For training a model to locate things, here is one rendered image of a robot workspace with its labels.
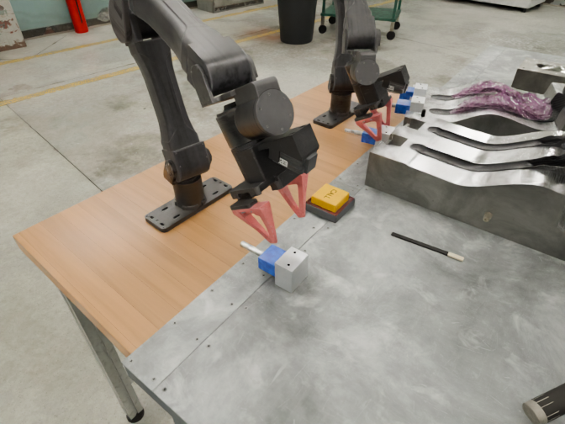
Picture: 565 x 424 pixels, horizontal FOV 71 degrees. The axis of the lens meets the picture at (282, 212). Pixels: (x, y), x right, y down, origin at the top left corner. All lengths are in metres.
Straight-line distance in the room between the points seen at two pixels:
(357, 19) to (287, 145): 0.58
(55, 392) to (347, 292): 1.22
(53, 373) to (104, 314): 1.02
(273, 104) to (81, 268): 0.49
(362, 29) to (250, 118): 0.58
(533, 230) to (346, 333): 0.42
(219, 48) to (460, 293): 0.55
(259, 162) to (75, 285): 0.42
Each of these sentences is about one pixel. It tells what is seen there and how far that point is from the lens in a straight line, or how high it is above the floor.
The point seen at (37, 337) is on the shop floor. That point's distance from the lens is 1.86.
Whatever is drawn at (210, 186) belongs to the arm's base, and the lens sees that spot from 0.93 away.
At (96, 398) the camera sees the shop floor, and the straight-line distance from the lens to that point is 1.61.
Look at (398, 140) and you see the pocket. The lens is 1.00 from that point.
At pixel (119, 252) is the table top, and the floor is 0.80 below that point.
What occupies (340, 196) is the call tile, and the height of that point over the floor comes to 0.84.
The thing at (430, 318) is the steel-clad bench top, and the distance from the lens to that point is 0.70.
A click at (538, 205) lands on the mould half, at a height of 0.90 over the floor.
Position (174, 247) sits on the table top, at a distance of 0.80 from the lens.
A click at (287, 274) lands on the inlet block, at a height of 0.84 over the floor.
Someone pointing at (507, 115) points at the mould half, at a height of 0.89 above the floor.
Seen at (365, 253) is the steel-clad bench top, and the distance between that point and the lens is 0.78.
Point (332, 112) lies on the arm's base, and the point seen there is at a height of 0.82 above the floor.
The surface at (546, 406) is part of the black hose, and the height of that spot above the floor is 0.83.
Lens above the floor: 1.33
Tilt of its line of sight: 39 degrees down
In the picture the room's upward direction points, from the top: straight up
